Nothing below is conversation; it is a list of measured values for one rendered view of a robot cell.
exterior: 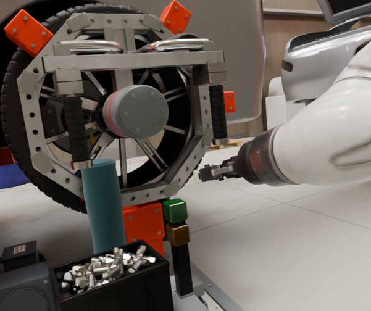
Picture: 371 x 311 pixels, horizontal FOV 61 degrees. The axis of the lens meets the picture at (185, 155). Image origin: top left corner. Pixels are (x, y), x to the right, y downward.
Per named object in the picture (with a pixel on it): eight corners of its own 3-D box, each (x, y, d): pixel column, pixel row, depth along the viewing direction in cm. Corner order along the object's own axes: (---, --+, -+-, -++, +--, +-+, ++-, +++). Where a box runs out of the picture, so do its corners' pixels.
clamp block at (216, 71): (209, 85, 85) (207, 65, 85) (227, 81, 77) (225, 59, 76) (192, 87, 83) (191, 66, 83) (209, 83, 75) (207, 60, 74)
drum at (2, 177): (33, 176, 502) (22, 117, 487) (35, 182, 448) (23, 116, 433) (-11, 184, 474) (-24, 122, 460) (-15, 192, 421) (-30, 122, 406)
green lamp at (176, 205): (181, 215, 69) (179, 197, 68) (189, 219, 65) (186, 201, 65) (164, 219, 67) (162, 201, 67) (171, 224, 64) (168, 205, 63)
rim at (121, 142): (144, 30, 121) (6, 68, 104) (166, 11, 100) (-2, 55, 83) (185, 150, 134) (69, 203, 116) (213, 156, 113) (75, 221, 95)
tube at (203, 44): (183, 64, 96) (179, 28, 94) (215, 51, 79) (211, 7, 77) (126, 66, 89) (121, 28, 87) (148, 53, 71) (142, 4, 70)
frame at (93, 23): (210, 182, 111) (194, 20, 102) (220, 186, 105) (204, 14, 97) (42, 220, 89) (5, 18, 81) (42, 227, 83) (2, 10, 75)
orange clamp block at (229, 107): (201, 115, 108) (223, 112, 112) (213, 115, 101) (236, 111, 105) (199, 94, 107) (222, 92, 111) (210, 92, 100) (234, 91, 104)
